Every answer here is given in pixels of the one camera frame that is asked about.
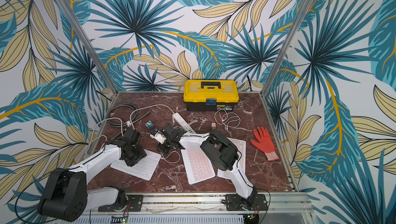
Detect white USB cable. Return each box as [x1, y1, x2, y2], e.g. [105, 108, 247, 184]
[214, 108, 241, 131]

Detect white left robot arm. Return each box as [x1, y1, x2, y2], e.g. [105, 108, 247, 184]
[38, 129, 146, 222]

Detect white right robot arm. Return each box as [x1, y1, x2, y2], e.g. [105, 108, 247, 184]
[151, 124, 257, 210]

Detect white keyboard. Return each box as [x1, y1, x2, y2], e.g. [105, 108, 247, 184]
[110, 149, 161, 181]

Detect middle pink keyboard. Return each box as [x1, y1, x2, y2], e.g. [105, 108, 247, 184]
[181, 149, 216, 185]

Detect pink keyboard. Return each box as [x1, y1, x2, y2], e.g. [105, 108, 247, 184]
[217, 137, 246, 180]
[181, 149, 216, 185]

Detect right pink keyboard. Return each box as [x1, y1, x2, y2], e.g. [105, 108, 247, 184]
[217, 137, 246, 180]

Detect white power strip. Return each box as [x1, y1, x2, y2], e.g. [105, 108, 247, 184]
[173, 113, 196, 134]

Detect yellow black toolbox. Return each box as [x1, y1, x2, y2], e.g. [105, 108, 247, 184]
[183, 79, 239, 111]

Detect red glove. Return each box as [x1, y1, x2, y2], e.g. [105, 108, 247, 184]
[251, 127, 279, 162]

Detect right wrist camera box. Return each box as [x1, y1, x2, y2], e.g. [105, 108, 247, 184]
[150, 132, 167, 144]

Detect white charging cable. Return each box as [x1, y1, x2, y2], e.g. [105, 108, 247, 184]
[160, 151, 182, 165]

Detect white power strip cord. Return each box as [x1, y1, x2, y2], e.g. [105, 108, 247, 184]
[84, 104, 180, 163]

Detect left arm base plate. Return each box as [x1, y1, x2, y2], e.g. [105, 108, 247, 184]
[98, 195, 143, 214]

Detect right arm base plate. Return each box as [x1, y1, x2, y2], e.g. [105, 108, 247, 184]
[222, 194, 269, 211]

